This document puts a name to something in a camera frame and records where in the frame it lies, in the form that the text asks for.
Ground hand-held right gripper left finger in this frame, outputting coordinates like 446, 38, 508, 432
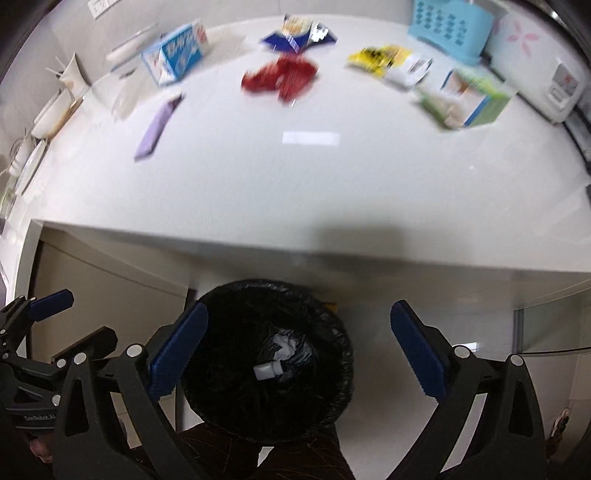
53, 302, 209, 480

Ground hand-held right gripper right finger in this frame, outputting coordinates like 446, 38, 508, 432
385, 300, 548, 480

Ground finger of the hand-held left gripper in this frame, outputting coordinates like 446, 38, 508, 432
50, 326, 119, 370
0, 289, 75, 356

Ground black bin with bag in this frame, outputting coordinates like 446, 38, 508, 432
182, 278, 354, 446

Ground purple packet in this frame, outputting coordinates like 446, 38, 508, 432
134, 92, 184, 161

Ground green white box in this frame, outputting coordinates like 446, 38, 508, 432
416, 67, 518, 132

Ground white packet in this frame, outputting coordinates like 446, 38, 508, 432
385, 51, 435, 90

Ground blue white carton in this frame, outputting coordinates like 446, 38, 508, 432
141, 19, 209, 88

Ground yellow packet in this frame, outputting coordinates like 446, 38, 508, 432
347, 45, 411, 80

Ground red mesh net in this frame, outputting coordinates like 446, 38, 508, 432
241, 54, 320, 104

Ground blue snack packet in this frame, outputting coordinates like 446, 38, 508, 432
261, 15, 337, 55

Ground person's left hand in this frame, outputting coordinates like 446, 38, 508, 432
28, 436, 55, 462

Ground beige cabinet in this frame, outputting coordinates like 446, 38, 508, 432
32, 226, 200, 370

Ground blue striped plate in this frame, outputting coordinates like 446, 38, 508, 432
14, 138, 49, 197

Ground frosted glass panel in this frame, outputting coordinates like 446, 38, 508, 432
512, 286, 591, 356

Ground person's dark patterned pants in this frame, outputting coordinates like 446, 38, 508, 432
178, 422, 356, 480

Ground white ceramic pot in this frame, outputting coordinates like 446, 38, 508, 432
7, 136, 38, 176

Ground patterned shoe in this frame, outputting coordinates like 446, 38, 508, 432
551, 408, 573, 437

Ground large white bowl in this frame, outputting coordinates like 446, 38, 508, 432
31, 90, 77, 139

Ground wooden coaster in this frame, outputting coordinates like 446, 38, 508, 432
53, 99, 85, 139

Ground white cup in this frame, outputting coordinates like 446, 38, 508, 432
46, 53, 90, 90

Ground blue patterned plate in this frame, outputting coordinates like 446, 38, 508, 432
106, 28, 158, 64

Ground white microwave oven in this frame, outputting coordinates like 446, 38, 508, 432
561, 99, 591, 176

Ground white flowered rice cooker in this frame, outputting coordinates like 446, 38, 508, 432
485, 11, 583, 123

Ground blue utensil holder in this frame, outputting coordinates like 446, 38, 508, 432
407, 0, 495, 63

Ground white wall socket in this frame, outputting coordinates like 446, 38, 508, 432
87, 0, 124, 20

